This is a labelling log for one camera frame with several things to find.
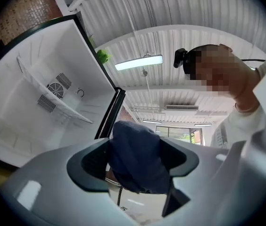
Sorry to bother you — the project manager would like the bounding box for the dark blue cleaning cloth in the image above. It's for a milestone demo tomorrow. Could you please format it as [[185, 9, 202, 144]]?
[[108, 120, 171, 195]]

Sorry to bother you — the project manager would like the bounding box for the person's beige shirt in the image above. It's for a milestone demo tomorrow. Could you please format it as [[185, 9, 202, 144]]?
[[210, 39, 266, 150]]

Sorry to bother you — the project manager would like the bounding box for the black mini fridge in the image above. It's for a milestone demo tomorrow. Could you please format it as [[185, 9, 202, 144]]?
[[0, 14, 126, 168]]

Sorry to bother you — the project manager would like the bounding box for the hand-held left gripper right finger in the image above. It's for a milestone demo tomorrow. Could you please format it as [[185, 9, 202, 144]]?
[[158, 137, 230, 226]]

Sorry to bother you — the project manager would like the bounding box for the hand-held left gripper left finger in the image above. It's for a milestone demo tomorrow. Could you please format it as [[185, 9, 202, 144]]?
[[0, 137, 138, 226]]

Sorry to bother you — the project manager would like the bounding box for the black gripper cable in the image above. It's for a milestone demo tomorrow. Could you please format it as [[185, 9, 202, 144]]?
[[116, 185, 124, 207]]

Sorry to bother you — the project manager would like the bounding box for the green plant in white pot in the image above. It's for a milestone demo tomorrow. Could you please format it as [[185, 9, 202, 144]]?
[[88, 34, 112, 65]]

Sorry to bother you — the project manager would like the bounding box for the person's head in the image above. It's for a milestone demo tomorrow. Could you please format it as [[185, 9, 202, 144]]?
[[183, 43, 261, 103]]

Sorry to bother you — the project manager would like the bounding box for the long white tube lamp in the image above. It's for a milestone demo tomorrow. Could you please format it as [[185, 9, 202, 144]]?
[[114, 54, 164, 72]]

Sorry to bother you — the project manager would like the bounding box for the white framed window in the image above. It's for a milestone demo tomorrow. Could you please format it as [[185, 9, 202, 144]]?
[[155, 126, 203, 145]]

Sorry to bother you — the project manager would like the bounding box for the black head camera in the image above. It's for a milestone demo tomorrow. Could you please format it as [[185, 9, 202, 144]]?
[[173, 48, 190, 68]]

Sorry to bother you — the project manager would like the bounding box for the white air conditioner vent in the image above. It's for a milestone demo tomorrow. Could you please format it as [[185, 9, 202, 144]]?
[[165, 105, 199, 110]]

